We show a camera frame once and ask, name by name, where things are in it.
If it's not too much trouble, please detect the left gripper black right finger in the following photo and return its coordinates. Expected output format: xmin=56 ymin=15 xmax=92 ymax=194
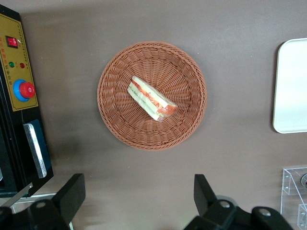
xmin=183 ymin=174 xmax=294 ymax=230

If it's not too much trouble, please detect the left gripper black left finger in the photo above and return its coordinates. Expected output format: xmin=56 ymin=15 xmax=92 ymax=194
xmin=0 ymin=173 xmax=86 ymax=230

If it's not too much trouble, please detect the plastic-wrapped sandwich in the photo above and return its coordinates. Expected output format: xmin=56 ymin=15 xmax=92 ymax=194
xmin=127 ymin=76 xmax=179 ymax=122

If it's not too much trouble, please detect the round brown wicker basket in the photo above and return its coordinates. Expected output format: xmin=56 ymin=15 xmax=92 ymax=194
xmin=97 ymin=41 xmax=207 ymax=151

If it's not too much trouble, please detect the beige plastic tray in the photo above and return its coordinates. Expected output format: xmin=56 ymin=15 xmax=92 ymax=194
xmin=272 ymin=38 xmax=307 ymax=134

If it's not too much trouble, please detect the black yellow-panel control box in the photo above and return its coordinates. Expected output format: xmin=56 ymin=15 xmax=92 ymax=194
xmin=0 ymin=3 xmax=54 ymax=198

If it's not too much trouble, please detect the clear acrylic bottle rack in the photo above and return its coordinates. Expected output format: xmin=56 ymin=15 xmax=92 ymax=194
xmin=280 ymin=166 xmax=307 ymax=230

